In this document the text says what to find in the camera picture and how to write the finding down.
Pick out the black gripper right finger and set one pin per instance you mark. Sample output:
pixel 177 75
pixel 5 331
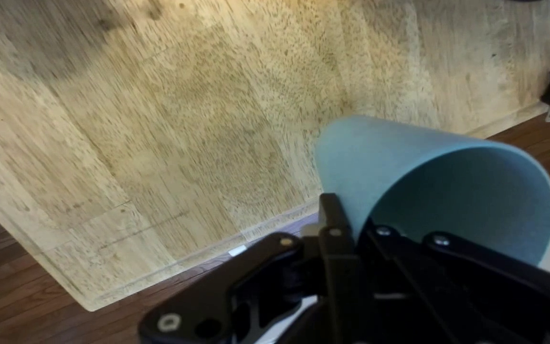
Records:
pixel 452 287

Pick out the grey blue plastic cup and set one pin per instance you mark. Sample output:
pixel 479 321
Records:
pixel 401 165

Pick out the wooden top kitchen island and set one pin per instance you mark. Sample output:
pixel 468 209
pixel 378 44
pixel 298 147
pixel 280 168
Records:
pixel 191 126

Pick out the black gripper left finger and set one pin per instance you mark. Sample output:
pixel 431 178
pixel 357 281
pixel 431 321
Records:
pixel 341 279

